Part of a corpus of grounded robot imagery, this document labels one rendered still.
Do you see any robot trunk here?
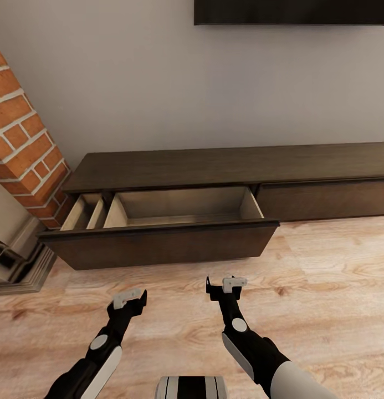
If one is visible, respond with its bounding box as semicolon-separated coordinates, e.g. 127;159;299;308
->
154;376;229;399

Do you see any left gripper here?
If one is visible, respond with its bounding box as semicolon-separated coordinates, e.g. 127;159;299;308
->
107;290;147;327

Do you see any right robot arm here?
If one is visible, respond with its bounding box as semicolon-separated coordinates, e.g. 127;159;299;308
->
206;277;341;399

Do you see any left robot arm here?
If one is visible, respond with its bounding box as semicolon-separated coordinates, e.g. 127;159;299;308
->
43;289;147;399

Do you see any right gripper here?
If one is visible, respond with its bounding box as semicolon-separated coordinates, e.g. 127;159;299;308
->
206;277;241;309

